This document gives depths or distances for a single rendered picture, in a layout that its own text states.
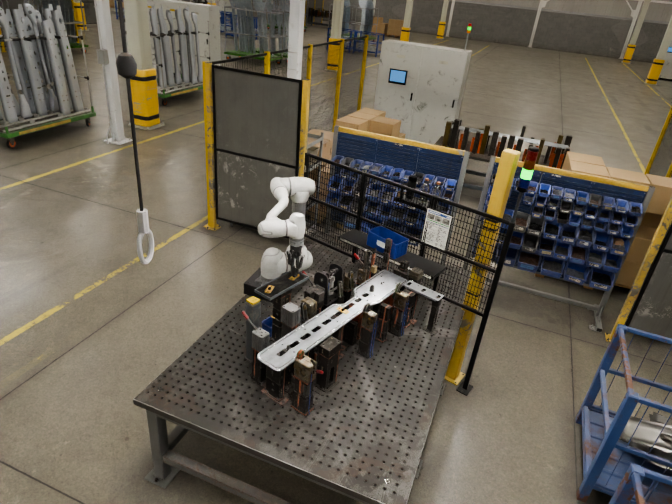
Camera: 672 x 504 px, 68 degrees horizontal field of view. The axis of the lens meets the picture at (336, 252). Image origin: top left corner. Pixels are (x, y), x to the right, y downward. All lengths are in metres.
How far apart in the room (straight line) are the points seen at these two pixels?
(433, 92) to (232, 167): 4.99
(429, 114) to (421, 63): 0.93
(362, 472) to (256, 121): 3.99
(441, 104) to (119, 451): 8.00
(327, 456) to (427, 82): 8.03
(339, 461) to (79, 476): 1.77
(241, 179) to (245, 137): 0.52
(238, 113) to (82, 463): 3.73
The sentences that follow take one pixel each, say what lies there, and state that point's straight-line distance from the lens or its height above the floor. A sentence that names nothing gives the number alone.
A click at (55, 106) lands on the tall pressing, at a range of 10.81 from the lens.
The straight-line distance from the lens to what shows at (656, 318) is 5.67.
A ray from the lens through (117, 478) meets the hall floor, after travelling 3.74.
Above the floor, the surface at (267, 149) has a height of 1.18.
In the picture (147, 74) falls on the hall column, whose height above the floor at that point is 1.03.
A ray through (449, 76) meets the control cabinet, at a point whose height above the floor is 1.56.
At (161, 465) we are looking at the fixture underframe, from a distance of 3.55.
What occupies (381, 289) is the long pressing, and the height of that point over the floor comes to 1.00.
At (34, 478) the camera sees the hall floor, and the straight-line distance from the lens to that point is 3.90.
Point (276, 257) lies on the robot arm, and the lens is 3.75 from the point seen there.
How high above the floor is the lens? 2.89
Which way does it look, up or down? 29 degrees down
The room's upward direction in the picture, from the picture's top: 6 degrees clockwise
